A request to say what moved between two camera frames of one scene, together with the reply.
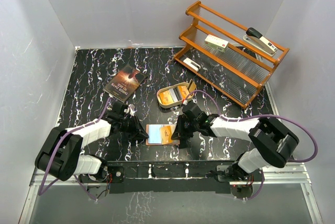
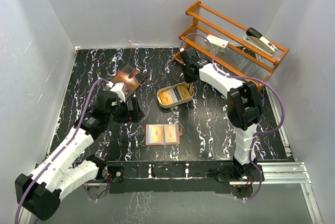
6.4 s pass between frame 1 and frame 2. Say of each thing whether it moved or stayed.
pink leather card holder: stayed
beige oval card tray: stayed
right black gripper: moved
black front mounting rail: stayed
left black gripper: moved
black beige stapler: stayed
